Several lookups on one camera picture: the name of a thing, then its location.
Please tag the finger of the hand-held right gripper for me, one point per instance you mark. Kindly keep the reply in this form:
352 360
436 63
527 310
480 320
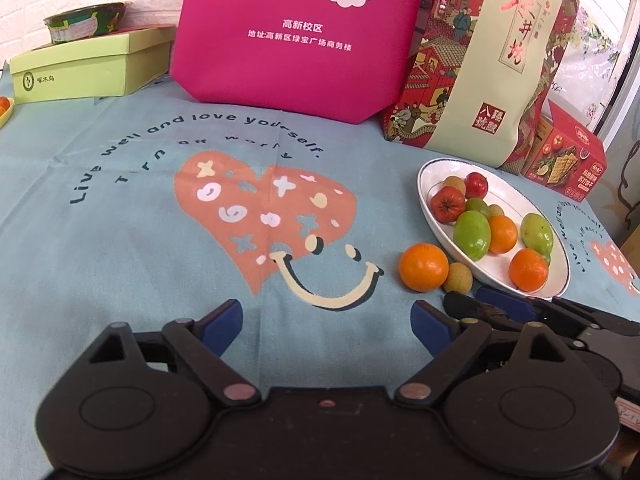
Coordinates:
470 307
505 300

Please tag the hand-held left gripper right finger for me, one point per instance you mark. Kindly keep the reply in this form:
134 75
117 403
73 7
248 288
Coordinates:
430 325

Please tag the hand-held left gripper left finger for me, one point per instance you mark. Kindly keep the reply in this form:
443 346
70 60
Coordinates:
222 322

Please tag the tan longan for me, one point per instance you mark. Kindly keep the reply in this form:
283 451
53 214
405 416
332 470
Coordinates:
454 185
496 210
458 277

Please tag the orange tangerine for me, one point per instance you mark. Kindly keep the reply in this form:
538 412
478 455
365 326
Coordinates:
502 234
528 270
424 267

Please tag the large green jujube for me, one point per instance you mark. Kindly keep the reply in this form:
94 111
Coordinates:
536 234
472 235

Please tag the small green lime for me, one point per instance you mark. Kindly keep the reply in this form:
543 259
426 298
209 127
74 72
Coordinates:
477 206

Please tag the white plate with dark rim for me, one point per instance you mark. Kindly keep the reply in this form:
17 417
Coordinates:
507 195

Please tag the red wax apple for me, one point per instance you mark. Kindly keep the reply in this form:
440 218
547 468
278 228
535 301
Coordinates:
476 185
448 203

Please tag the blue printed tablecloth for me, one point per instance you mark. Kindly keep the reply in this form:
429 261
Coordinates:
125 240

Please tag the red cracker box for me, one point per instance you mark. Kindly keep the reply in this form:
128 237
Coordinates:
565 160

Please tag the pink fabric bag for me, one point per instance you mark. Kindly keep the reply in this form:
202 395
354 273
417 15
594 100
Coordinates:
300 70

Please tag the light green cardboard box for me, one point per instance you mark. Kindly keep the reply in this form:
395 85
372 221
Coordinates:
75 77

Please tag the yellow-green oval tray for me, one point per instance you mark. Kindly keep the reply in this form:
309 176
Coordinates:
6 117

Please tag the heap of small colourful tomatoes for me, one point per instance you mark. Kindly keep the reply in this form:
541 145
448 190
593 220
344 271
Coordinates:
3 104

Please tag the green instant noodle bowl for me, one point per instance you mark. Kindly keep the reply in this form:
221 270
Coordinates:
85 22

